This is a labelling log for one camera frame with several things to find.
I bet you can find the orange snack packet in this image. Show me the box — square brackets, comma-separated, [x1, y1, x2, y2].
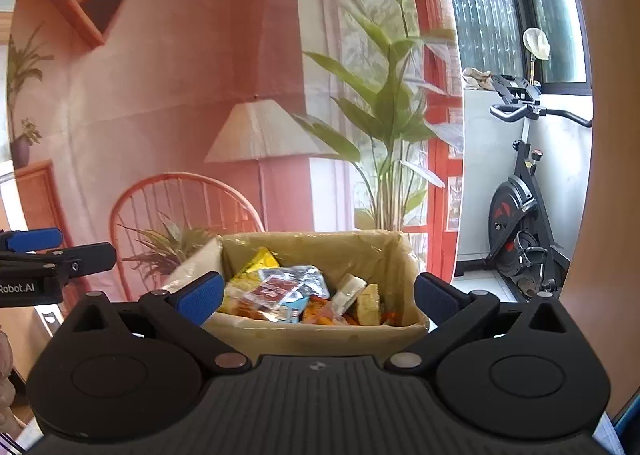
[302, 296, 358, 326]

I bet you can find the printed room backdrop cloth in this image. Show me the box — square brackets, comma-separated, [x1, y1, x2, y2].
[6, 0, 462, 307]

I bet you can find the black exercise bike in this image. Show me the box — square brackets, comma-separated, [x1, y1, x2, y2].
[454, 75, 592, 300]

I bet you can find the cracker packet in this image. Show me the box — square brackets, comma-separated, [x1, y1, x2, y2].
[330, 274, 367, 315]

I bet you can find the wooden door panel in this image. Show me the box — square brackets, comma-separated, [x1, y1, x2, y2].
[561, 0, 639, 416]

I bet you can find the cardboard box with yellow liner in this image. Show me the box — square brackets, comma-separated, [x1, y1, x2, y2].
[164, 230, 428, 361]

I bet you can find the yellow snack packet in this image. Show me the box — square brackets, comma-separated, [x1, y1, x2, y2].
[231, 247, 280, 282]

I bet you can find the silver red snack packet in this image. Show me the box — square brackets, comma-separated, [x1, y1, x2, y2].
[236, 265, 330, 324]

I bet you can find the white cloth on pole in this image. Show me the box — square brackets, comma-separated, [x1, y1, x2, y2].
[522, 27, 551, 85]

